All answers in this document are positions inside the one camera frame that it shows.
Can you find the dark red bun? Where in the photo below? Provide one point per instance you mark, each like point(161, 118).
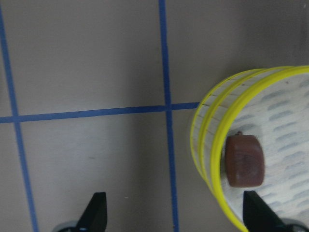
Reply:
point(244, 161)

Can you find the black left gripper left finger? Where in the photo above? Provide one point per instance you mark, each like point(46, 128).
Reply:
point(94, 218)

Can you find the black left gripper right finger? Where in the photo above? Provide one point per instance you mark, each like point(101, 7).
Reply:
point(258, 216)

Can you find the yellow rimmed steamer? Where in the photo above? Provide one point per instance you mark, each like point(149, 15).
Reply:
point(272, 105)
point(200, 114)

